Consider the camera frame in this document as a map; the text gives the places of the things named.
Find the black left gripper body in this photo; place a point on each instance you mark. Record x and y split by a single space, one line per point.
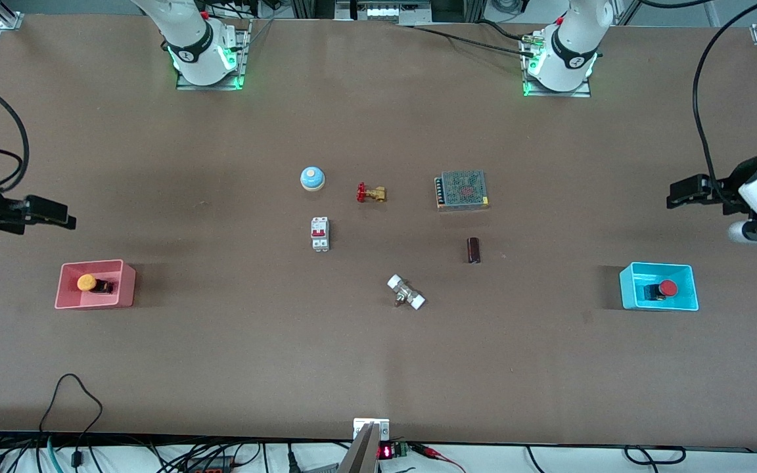
734 183

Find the yellow push button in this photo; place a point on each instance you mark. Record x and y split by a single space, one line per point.
86 282

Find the red push button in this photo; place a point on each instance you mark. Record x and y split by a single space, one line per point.
667 288

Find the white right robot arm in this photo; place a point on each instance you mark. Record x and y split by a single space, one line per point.
188 39

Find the pink plastic box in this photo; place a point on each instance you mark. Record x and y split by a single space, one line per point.
122 289

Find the cyan plastic box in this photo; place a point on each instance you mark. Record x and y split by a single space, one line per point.
635 289

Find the brown cylindrical capacitor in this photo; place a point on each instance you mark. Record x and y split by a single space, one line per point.
474 251

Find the metal mesh power supply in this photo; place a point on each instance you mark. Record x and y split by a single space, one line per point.
462 190

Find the blue call bell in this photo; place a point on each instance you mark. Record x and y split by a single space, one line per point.
312 178

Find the black power adapter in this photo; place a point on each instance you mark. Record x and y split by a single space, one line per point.
211 465

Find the metal fitting with white caps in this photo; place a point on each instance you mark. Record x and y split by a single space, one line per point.
406 293

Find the red clip lead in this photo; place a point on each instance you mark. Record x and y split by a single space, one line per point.
434 453

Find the grey device with white sockets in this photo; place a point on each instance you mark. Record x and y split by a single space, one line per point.
385 11

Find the red digit display module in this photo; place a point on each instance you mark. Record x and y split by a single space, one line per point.
388 451

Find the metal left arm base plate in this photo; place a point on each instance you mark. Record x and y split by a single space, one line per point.
531 89

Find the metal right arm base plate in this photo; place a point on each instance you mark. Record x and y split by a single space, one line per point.
242 62

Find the white circuit breaker, red switch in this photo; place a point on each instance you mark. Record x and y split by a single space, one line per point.
320 234

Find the silver camera mount bracket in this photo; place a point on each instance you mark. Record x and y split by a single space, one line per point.
360 427

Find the grey camera pole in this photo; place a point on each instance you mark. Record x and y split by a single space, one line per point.
360 456

